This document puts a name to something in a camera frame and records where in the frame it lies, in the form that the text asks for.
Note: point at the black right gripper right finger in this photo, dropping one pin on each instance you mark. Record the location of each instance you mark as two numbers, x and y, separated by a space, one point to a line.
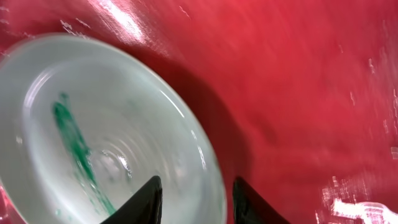
250 208

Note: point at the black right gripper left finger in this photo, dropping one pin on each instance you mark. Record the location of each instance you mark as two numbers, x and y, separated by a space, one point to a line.
144 207

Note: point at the white plate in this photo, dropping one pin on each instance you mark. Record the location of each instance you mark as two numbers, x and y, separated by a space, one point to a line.
84 126

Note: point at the red plastic tray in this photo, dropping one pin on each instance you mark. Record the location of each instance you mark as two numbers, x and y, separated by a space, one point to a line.
297 97

